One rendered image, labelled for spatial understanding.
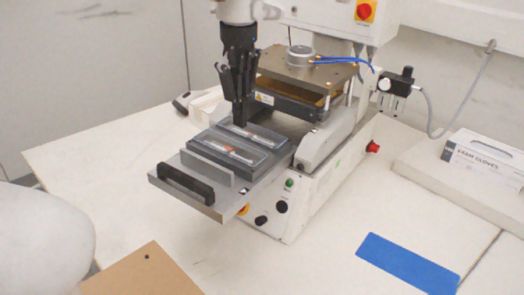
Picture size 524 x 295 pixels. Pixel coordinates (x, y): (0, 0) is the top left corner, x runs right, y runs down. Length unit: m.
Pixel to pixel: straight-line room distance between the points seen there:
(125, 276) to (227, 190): 0.26
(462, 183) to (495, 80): 0.36
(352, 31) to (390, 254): 0.59
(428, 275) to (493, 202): 0.33
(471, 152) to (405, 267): 0.44
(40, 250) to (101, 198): 0.80
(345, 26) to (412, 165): 0.48
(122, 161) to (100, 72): 1.18
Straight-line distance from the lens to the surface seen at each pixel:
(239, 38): 0.76
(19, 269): 0.39
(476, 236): 1.18
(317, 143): 0.92
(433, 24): 1.41
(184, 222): 1.06
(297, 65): 1.01
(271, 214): 0.99
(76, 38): 2.34
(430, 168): 1.28
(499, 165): 1.28
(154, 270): 0.82
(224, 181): 0.81
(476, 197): 1.24
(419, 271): 1.03
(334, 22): 1.12
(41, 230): 0.39
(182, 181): 0.79
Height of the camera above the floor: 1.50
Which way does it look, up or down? 36 degrees down
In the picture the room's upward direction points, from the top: 2 degrees clockwise
